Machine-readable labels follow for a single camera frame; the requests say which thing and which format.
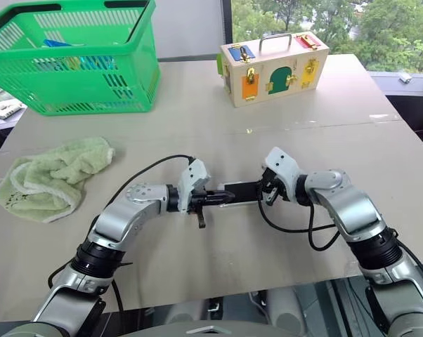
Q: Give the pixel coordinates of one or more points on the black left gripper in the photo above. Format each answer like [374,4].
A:
[197,202]

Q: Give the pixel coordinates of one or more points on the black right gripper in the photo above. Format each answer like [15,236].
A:
[277,184]

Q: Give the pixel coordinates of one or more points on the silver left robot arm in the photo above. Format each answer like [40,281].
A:
[127,217]

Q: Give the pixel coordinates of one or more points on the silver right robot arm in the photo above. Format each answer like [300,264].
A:
[355,210]

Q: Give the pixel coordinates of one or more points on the grey rounded shape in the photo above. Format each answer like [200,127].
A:
[187,312]
[287,312]

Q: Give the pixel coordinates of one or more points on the grey robot torso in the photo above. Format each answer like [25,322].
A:
[162,330]

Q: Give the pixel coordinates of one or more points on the wooden lock box toy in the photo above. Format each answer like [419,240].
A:
[297,58]

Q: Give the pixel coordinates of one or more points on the light green towel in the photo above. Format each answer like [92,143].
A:
[57,165]

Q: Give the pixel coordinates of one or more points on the small silver object on ledge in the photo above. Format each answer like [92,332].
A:
[405,78]

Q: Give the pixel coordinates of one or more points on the green plastic shopping basket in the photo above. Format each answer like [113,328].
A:
[57,53]

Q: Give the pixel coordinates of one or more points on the blue item in basket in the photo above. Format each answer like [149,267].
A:
[58,43]

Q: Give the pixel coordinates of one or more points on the white device beside table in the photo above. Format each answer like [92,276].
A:
[4,109]

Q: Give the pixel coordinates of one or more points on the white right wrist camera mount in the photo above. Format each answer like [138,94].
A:
[281,161]

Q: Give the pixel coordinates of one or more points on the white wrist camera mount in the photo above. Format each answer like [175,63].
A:
[281,161]
[194,175]

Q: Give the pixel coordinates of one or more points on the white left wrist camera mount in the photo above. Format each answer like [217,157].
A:
[194,175]

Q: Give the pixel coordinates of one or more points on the dark window frame post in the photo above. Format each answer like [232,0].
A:
[226,24]

